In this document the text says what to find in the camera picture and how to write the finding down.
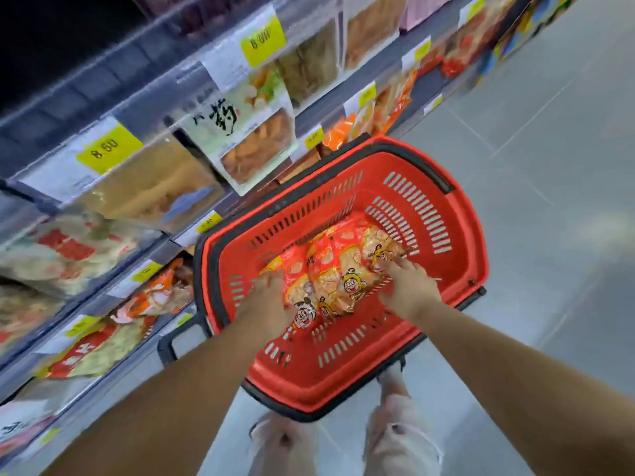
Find person's right hand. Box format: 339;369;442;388
379;257;443;323

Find person's left hand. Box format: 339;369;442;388
235;270;298;342

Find red plastic shopping basket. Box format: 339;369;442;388
157;135;489;423

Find grey store shelving unit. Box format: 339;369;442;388
0;0;536;471

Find person's left forearm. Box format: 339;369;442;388
39;321;278;476

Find person's right forearm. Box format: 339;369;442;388
409;299;635;476

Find orange white bag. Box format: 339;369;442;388
110;257;194;325

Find brown cardboard box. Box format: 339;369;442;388
277;149;323;184

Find beige trousers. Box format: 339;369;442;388
247;361;445;476

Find tan pastry pack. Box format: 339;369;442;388
74;138;227;233

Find white green pastry pack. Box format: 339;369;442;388
181;69;296;196

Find pale bag red label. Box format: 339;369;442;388
37;317;157;380

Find pale red noodle bag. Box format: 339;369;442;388
0;212;159;298
0;282;65;355

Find clear window pastry pack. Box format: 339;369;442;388
275;19;343;110
342;0;407;70

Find white ink drawing bag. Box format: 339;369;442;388
0;376;95;440

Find row of red orange bags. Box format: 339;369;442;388
322;0;517;152

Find pink wafer pack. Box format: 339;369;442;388
400;0;457;31

